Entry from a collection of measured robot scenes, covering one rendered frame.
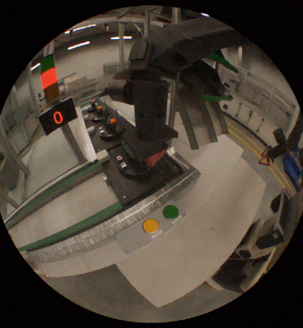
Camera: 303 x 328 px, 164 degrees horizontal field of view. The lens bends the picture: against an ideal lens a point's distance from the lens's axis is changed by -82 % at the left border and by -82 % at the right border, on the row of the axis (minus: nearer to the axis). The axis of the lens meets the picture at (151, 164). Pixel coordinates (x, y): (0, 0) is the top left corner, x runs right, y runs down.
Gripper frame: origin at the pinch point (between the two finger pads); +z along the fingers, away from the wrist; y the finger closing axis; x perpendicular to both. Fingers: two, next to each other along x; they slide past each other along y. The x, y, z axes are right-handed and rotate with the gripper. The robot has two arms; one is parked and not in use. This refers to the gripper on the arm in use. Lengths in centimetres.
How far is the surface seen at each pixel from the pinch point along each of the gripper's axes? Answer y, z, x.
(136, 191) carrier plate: 5.4, 9.1, 0.2
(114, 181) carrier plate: 9.6, 9.1, -7.2
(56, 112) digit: 18.4, -15.7, -19.4
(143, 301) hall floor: 66, 107, 77
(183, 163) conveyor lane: -15.4, 10.2, 0.3
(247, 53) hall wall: -861, -347, -153
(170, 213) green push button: 1.7, 8.9, 11.8
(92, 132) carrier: 8.6, 8.4, -43.2
